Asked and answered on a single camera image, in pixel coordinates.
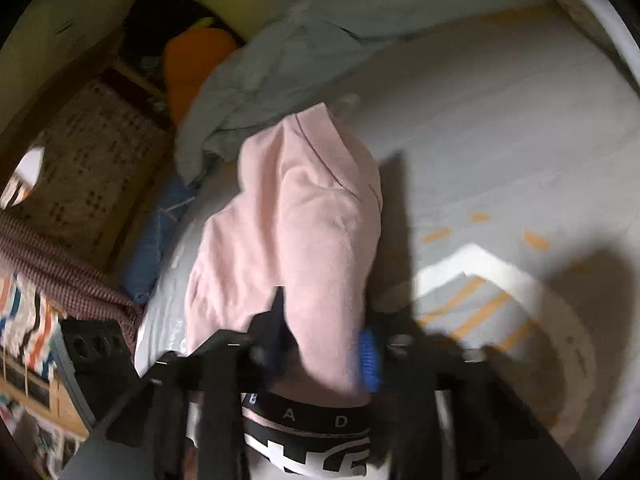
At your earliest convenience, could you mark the white bed frame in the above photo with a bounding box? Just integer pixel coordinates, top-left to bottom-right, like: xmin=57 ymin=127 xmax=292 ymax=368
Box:
xmin=547 ymin=0 xmax=640 ymax=91

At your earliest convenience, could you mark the grey crumpled blanket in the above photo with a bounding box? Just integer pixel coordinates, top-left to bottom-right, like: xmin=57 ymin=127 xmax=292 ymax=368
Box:
xmin=175 ymin=0 xmax=556 ymax=186

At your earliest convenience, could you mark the pink shirt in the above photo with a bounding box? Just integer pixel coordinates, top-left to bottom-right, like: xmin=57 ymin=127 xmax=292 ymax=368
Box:
xmin=184 ymin=101 xmax=385 ymax=408

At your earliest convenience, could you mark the black bag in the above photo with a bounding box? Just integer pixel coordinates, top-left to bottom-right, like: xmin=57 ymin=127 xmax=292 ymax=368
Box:
xmin=122 ymin=0 xmax=246 ymax=81

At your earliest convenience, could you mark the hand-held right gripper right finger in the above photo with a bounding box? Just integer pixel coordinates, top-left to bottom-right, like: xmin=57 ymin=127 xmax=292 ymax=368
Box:
xmin=357 ymin=310 xmax=583 ymax=480

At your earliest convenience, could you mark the brown woven basket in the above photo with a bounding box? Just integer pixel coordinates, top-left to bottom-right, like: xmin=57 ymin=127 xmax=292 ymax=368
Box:
xmin=10 ymin=77 xmax=173 ymax=268

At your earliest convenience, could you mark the blue denim garment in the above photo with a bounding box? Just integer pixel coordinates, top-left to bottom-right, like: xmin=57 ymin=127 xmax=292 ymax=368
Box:
xmin=120 ymin=177 xmax=198 ymax=306

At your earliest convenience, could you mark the maroon checked cloth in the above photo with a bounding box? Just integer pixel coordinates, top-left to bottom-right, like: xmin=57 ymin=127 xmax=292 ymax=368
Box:
xmin=0 ymin=210 xmax=146 ymax=351

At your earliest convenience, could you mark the orange pillow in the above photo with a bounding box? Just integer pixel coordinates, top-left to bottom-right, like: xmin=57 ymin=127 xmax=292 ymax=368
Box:
xmin=164 ymin=27 xmax=238 ymax=126

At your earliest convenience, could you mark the cardboard box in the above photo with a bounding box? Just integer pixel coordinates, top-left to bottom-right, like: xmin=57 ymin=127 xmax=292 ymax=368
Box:
xmin=0 ymin=352 xmax=91 ymax=436

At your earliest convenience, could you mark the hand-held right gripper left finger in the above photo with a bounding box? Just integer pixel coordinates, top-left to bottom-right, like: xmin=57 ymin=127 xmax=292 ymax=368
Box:
xmin=60 ymin=285 xmax=301 ymax=480

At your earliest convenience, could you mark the black white printed underwear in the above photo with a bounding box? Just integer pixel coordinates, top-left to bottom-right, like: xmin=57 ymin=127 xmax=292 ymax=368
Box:
xmin=241 ymin=391 xmax=373 ymax=478

